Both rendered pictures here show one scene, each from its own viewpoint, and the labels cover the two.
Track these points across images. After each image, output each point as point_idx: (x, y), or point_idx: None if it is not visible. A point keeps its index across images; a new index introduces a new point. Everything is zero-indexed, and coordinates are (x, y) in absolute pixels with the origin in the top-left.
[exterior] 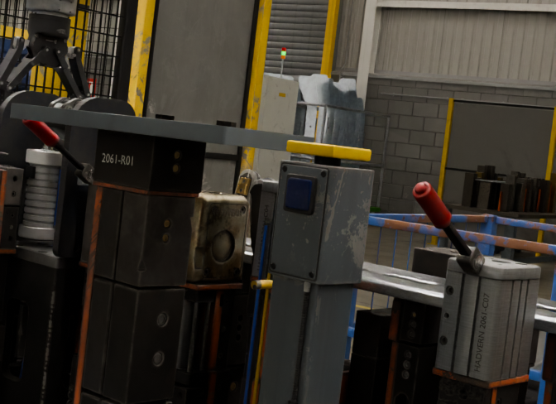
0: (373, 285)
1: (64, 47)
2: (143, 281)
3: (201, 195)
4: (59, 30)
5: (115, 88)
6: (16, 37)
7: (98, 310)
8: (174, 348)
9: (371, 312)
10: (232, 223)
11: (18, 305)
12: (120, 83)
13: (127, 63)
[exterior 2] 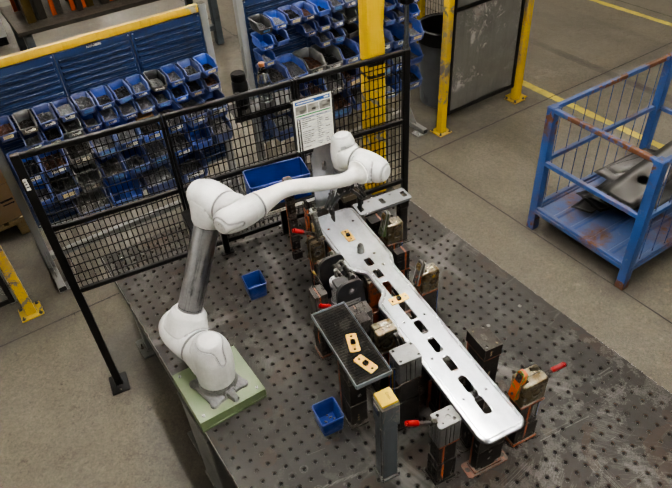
0: (430, 376)
1: (352, 185)
2: (350, 384)
3: (377, 334)
4: (347, 186)
5: (402, 104)
6: (331, 190)
7: (341, 379)
8: (364, 391)
9: None
10: (390, 337)
11: None
12: (404, 102)
13: (407, 92)
